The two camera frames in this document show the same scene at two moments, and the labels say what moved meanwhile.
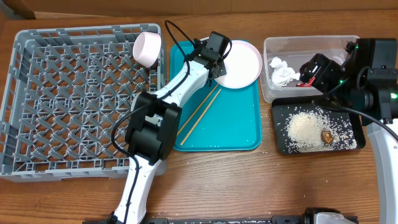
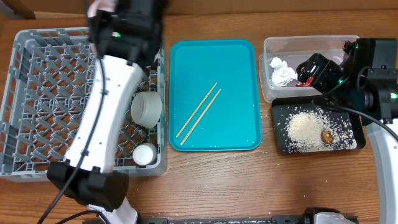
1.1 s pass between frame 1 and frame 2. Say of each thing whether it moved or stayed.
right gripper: stayed
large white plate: moved
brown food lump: stayed
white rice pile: stayed
